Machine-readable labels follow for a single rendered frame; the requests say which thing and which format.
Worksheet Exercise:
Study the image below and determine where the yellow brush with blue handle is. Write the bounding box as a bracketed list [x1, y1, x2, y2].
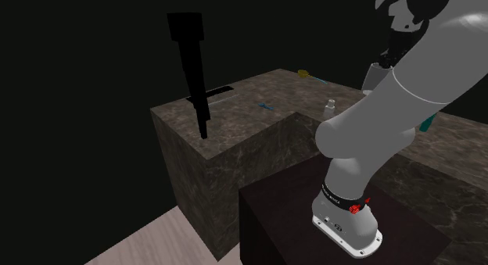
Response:
[297, 69, 329, 85]

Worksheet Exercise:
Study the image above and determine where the dark robot stand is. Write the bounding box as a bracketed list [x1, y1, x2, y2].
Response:
[239, 153, 453, 265]

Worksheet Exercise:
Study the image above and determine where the black tall tapered object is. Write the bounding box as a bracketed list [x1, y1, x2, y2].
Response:
[167, 12, 212, 140]

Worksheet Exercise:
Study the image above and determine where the white cup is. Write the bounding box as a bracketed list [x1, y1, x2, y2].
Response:
[361, 63, 394, 96]

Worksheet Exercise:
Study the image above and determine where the small white bottle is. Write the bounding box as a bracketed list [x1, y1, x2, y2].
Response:
[322, 98, 338, 120]

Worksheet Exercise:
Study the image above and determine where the teal object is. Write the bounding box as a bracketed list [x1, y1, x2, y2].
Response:
[419, 113, 438, 134]

